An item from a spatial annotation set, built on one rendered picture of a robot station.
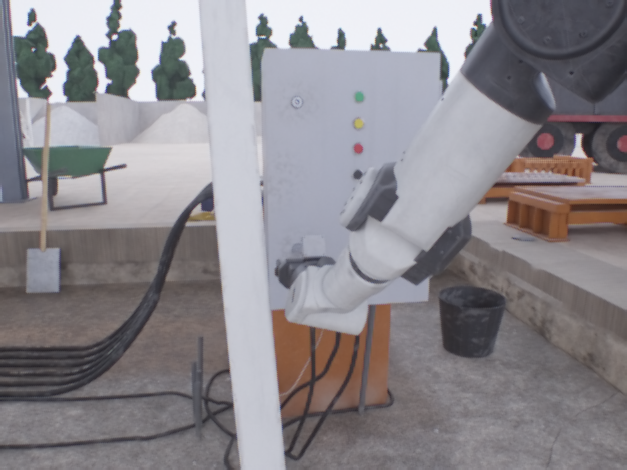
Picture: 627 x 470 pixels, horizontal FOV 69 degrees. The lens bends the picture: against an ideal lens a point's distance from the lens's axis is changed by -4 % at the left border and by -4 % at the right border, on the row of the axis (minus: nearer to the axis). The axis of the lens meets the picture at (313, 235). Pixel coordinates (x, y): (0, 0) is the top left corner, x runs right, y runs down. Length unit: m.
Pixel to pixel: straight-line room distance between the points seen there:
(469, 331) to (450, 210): 1.92
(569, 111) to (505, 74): 8.94
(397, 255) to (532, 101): 0.22
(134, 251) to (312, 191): 2.57
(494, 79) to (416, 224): 0.15
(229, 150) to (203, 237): 2.76
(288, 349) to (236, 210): 1.13
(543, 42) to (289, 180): 0.80
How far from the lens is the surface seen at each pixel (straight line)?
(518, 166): 6.95
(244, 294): 0.72
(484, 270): 3.32
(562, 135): 9.37
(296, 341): 1.79
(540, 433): 2.01
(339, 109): 1.11
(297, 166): 1.09
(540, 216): 3.64
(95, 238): 3.61
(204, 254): 3.50
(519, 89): 0.42
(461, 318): 2.35
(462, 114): 0.44
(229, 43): 0.75
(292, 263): 0.92
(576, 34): 0.37
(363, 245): 0.53
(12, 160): 5.69
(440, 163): 0.45
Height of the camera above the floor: 1.08
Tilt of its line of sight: 13 degrees down
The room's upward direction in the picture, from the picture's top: straight up
